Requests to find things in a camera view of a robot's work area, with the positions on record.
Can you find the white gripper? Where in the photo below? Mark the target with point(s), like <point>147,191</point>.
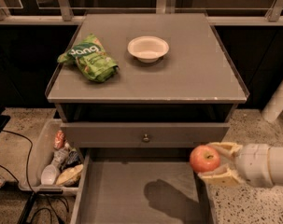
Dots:
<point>252,164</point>

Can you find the red apple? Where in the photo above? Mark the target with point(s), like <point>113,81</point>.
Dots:
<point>204,159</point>

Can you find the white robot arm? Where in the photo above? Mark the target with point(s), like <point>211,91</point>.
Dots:
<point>275,163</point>

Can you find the grey drawer cabinet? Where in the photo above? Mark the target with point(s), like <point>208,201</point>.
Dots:
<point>194,82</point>

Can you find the open grey middle drawer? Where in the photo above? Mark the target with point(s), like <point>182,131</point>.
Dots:
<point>141,186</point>

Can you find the grey top drawer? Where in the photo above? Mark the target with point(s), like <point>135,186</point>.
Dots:
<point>143,134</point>

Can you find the white bowl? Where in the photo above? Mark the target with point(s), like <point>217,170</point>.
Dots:
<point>148,49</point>

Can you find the yellow snack bag in bin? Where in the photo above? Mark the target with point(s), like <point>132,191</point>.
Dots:
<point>70,176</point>

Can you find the red can in bin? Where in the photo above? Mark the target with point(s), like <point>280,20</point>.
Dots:
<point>59,140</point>

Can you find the green chip bag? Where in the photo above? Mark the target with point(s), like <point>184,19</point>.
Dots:
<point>90,57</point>

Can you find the white cup in bin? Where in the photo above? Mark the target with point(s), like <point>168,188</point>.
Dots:
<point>50,175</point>

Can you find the white post at right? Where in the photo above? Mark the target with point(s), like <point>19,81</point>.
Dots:
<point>275,106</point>

